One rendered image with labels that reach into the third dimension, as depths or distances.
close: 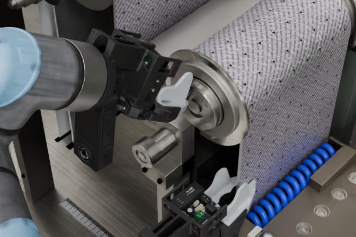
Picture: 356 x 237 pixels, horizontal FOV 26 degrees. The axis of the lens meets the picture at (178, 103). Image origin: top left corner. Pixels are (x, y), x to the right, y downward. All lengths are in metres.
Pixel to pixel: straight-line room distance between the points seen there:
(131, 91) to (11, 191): 0.22
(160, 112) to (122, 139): 0.54
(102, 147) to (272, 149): 0.32
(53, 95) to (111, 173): 0.65
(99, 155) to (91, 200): 0.47
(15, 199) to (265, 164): 0.51
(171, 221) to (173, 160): 0.13
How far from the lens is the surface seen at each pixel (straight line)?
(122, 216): 1.33
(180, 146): 1.07
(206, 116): 1.00
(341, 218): 1.19
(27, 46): 0.73
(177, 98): 0.96
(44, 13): 1.26
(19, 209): 0.71
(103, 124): 0.86
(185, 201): 1.02
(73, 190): 1.37
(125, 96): 0.88
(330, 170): 1.22
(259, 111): 1.02
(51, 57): 0.74
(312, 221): 1.18
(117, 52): 0.83
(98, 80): 0.80
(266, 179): 1.17
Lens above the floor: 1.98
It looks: 46 degrees down
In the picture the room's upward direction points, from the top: straight up
